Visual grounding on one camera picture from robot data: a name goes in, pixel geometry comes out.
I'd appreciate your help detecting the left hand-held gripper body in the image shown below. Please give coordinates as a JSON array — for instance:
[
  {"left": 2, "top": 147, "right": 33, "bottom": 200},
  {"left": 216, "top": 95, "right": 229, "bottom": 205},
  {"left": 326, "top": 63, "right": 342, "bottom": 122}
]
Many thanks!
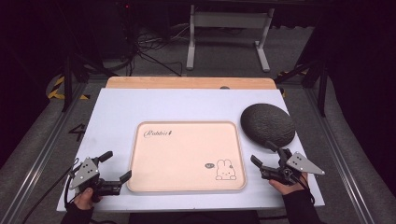
[{"left": 66, "top": 157, "right": 124, "bottom": 198}]

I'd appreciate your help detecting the person's left hand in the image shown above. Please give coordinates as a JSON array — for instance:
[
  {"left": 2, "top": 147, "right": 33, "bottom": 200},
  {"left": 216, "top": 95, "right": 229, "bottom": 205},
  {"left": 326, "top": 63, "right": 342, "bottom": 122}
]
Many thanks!
[{"left": 73, "top": 186, "right": 104, "bottom": 211}]

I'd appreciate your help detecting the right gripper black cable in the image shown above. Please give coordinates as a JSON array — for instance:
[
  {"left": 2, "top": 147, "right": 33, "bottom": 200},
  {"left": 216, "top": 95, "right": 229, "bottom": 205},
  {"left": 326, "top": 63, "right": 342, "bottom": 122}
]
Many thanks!
[{"left": 290, "top": 174, "right": 316, "bottom": 205}]

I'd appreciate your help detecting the white metal stand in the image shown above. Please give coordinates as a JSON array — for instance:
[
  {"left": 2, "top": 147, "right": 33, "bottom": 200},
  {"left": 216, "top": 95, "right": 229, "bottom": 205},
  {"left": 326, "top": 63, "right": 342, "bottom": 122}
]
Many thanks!
[{"left": 185, "top": 4, "right": 276, "bottom": 74}]

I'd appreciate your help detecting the pink rabbit print tray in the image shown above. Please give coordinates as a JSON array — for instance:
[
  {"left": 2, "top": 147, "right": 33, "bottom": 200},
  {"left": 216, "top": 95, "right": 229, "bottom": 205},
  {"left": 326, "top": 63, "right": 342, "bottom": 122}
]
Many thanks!
[{"left": 126, "top": 120, "right": 248, "bottom": 193}]

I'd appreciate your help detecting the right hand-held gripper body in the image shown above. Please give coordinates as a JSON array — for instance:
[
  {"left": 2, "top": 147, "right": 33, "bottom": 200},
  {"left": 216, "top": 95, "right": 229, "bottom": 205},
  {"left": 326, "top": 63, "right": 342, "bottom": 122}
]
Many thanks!
[{"left": 261, "top": 147, "right": 326, "bottom": 187}]

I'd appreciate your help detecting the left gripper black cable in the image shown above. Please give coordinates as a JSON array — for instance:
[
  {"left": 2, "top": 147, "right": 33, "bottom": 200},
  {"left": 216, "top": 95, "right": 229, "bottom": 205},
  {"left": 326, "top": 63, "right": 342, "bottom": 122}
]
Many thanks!
[{"left": 21, "top": 158, "right": 82, "bottom": 224}]

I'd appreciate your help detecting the aluminium floor rail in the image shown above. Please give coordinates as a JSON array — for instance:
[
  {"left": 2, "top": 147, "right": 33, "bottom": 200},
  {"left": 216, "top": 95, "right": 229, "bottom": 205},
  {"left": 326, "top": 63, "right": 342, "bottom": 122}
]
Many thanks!
[
  {"left": 0, "top": 81, "right": 89, "bottom": 224},
  {"left": 303, "top": 87, "right": 377, "bottom": 224}
]

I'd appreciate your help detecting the person's right hand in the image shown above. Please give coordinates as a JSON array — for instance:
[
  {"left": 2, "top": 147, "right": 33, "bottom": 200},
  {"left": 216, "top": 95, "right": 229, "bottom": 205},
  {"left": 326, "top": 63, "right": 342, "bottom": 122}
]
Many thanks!
[{"left": 268, "top": 172, "right": 310, "bottom": 196}]

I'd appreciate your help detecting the black tripod stand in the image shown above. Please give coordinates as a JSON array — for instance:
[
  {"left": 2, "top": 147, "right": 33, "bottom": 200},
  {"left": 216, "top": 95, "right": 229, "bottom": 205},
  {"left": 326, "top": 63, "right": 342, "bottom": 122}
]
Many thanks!
[
  {"left": 61, "top": 52, "right": 120, "bottom": 114},
  {"left": 274, "top": 59, "right": 329, "bottom": 119}
]

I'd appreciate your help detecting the bundle of black floor cables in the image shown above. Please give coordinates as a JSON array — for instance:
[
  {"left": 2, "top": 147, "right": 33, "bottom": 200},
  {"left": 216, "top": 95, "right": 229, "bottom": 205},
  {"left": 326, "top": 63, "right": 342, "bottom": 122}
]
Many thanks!
[{"left": 125, "top": 22, "right": 191, "bottom": 77}]

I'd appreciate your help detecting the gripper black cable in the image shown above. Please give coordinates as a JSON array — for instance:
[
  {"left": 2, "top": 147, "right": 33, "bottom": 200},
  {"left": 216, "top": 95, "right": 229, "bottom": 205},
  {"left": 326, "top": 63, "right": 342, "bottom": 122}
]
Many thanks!
[
  {"left": 21, "top": 158, "right": 82, "bottom": 224},
  {"left": 290, "top": 174, "right": 316, "bottom": 205}
]

